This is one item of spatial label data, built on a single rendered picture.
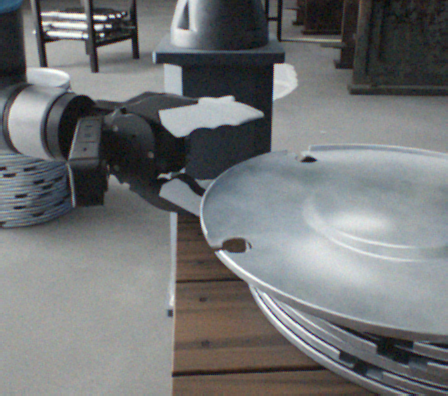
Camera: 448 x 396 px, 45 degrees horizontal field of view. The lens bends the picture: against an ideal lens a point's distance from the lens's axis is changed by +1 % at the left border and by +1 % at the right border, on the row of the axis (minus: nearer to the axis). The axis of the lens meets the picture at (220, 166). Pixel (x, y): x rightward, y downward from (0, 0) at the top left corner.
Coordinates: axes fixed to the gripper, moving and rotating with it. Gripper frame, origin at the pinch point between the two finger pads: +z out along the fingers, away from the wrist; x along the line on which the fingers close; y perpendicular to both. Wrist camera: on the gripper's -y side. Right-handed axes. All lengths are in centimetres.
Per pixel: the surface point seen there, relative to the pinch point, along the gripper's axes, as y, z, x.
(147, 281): 34, -29, 42
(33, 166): 46, -63, 29
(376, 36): 199, -8, 17
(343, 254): -9.4, 10.0, 0.6
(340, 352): -14.9, 11.2, 3.9
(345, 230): -7.2, 9.7, 0.0
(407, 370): -16.4, 14.8, 2.6
